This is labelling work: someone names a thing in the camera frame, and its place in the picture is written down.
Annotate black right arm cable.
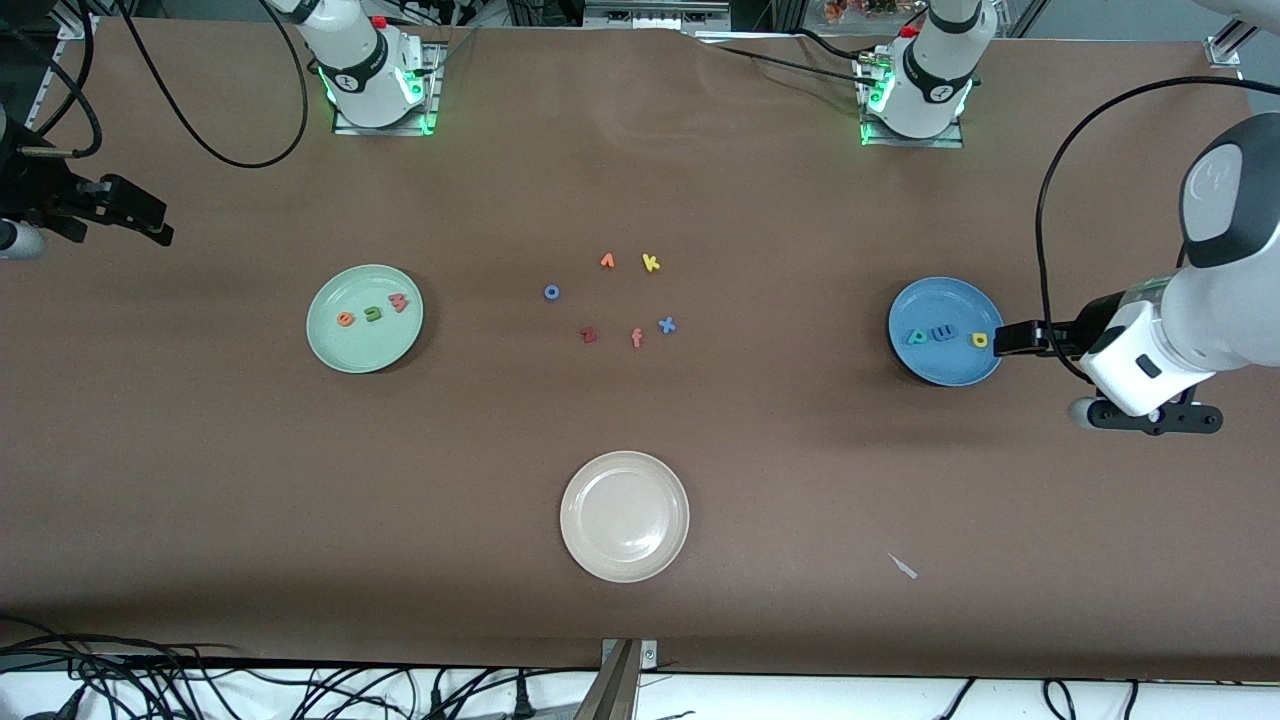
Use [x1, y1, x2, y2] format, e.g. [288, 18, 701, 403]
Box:
[15, 0, 309, 169]

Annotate aluminium frame profile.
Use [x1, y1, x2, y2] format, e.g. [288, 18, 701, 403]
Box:
[40, 0, 101, 41]
[1205, 0, 1280, 66]

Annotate orange background clutter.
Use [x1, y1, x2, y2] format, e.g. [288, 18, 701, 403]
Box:
[820, 0, 901, 23]

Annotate grey metal box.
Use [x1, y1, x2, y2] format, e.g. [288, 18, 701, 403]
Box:
[585, 0, 731, 31]

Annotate beige plate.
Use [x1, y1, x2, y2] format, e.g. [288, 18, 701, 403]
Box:
[560, 451, 691, 584]

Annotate blue plate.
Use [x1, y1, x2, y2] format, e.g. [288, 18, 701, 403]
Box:
[888, 277, 1005, 387]

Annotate metal bracket on table edge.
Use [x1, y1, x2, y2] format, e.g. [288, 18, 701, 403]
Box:
[575, 638, 659, 720]

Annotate green plate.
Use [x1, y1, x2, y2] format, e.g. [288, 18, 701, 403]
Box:
[306, 264, 424, 375]

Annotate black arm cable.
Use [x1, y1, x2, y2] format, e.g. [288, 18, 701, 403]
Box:
[15, 0, 309, 169]
[1036, 77, 1280, 386]

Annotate black cable on table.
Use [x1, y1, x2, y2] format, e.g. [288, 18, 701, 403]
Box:
[700, 28, 883, 89]

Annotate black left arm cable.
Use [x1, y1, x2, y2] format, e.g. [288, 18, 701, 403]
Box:
[1036, 77, 1280, 386]

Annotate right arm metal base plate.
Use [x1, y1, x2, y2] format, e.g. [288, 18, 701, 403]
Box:
[330, 40, 446, 138]

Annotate brown table cover sheet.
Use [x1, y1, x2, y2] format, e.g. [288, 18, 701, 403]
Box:
[0, 15, 1280, 681]

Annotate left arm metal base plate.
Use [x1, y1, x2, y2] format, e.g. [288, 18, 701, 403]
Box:
[855, 55, 966, 149]

